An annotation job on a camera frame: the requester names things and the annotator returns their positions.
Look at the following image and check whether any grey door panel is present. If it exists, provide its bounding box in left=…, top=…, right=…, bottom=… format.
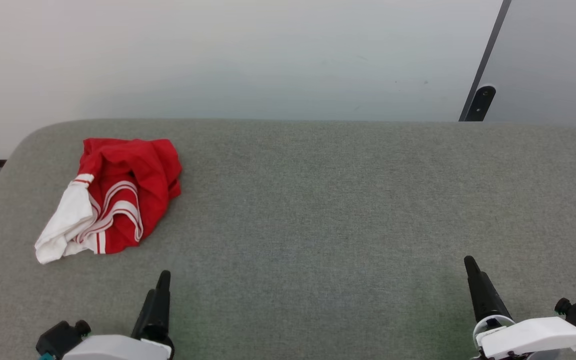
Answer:
left=468, top=0, right=576, bottom=135

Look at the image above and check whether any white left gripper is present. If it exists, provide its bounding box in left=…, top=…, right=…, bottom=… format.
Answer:
left=62, top=270, right=174, bottom=360

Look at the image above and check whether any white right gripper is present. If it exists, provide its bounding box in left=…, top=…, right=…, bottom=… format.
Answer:
left=464, top=256, right=576, bottom=360

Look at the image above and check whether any grey metal pole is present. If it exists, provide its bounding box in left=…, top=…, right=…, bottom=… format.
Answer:
left=459, top=0, right=513, bottom=122

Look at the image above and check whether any red and white basketball jersey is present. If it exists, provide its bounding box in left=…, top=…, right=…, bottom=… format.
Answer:
left=34, top=137, right=183, bottom=265

